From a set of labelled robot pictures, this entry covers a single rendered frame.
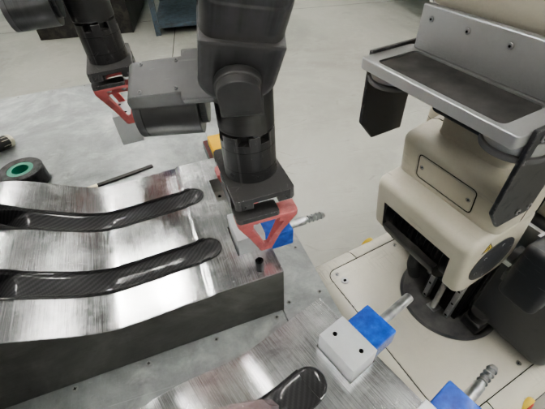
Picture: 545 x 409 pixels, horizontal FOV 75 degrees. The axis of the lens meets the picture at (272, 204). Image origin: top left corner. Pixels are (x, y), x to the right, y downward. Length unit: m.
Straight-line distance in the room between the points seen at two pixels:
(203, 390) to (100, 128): 0.72
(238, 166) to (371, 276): 0.90
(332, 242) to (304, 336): 1.23
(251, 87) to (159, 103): 0.10
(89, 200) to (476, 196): 0.60
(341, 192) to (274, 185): 1.52
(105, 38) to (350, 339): 0.51
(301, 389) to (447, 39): 0.48
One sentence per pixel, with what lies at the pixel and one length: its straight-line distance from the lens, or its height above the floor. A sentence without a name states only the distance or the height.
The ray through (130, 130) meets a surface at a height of 0.93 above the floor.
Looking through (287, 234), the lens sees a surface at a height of 0.90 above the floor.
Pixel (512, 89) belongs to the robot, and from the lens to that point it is 0.54.
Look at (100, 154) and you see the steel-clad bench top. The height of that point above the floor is 0.80.
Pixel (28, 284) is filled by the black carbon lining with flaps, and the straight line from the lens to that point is 0.49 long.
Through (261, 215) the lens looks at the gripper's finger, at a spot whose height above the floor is 0.99.
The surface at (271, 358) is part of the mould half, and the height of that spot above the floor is 0.86.
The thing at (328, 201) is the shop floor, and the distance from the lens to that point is 1.83.
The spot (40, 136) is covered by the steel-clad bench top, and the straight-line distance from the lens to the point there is 1.01.
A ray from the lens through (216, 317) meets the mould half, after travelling 0.47.
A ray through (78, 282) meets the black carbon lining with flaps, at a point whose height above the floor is 0.89.
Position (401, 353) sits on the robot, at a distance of 1.10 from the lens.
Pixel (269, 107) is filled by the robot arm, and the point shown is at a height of 1.08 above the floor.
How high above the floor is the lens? 1.25
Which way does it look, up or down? 44 degrees down
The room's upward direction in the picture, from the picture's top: 2 degrees counter-clockwise
